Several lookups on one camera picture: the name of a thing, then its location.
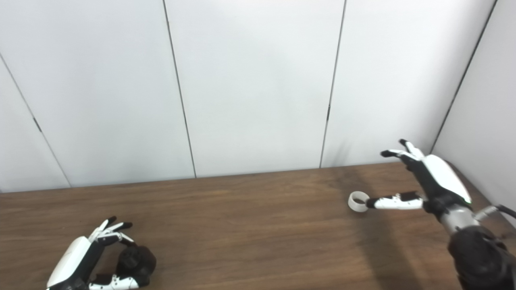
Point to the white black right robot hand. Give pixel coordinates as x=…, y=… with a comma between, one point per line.
x=441, y=177

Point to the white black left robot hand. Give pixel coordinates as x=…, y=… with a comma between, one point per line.
x=74, y=257

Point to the round black part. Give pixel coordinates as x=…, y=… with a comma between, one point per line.
x=139, y=259

